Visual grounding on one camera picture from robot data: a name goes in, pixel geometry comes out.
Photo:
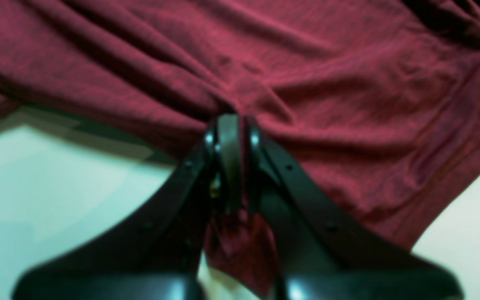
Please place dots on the dark red t-shirt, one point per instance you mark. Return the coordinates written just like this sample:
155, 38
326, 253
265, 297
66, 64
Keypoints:
377, 100

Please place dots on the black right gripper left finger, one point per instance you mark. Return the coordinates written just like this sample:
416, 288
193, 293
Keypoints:
153, 254

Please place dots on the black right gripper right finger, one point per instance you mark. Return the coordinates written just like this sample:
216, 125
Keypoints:
323, 253

